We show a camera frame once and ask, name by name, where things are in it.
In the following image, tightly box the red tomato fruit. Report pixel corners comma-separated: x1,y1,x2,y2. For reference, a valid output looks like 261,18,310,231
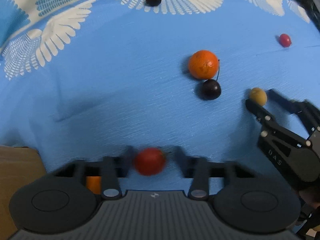
134,147,167,176

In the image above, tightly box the blue patterned bed sheet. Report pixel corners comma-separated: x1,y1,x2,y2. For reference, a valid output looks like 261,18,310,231
1,0,319,180

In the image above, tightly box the orange fruit with stem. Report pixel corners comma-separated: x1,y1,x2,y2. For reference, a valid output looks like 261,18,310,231
188,50,220,80

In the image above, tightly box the brown cardboard box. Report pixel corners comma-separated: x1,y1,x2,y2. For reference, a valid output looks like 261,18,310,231
1,146,46,239

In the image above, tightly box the olive green small fruit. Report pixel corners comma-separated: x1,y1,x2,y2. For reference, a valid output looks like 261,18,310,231
249,87,267,106

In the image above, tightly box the small red cherry fruit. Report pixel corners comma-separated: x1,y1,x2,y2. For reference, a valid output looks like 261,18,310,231
279,34,292,48

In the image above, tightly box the dark purple grape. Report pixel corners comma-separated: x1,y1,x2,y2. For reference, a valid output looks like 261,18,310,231
201,79,221,100

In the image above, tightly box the black grape near pattern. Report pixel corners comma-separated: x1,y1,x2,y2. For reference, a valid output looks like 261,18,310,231
145,0,162,7

